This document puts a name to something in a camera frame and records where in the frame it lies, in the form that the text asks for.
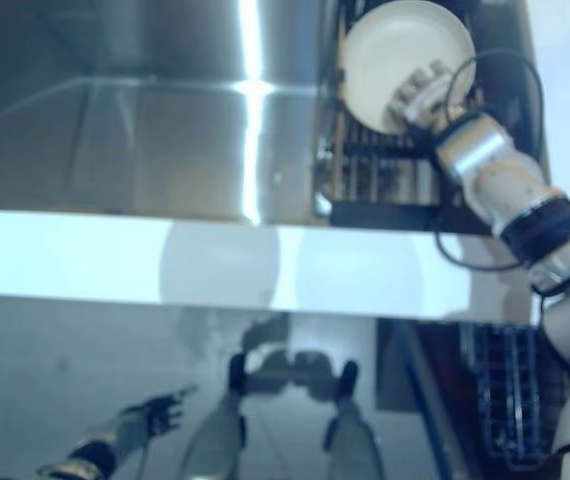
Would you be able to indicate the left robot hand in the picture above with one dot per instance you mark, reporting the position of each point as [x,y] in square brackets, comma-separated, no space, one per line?
[150,417]

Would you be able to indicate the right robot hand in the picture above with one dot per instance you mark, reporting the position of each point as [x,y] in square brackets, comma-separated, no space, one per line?
[425,100]

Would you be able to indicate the large beige plate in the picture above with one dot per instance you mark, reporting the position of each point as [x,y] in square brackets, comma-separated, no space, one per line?
[390,60]

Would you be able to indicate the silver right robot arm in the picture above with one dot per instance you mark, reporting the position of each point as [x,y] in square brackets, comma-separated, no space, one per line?
[505,190]

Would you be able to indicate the black left robot foot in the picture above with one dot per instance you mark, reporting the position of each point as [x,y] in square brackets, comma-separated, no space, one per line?
[238,372]

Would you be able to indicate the black robot foot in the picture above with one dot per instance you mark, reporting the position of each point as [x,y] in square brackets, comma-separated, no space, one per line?
[348,380]
[238,372]

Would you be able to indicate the black sink dish rack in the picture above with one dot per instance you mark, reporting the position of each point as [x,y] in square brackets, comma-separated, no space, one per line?
[380,190]

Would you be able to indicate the white glossy cabinet door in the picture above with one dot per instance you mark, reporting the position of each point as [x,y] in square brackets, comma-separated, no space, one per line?
[90,330]
[350,340]

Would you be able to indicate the black right robot foot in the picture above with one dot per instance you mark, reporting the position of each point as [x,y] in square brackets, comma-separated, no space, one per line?
[348,380]

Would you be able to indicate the silver right robot leg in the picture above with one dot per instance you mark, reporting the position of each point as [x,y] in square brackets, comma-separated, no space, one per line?
[352,440]

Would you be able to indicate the stainless steel kitchen sink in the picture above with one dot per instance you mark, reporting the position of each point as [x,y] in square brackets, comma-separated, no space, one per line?
[140,125]

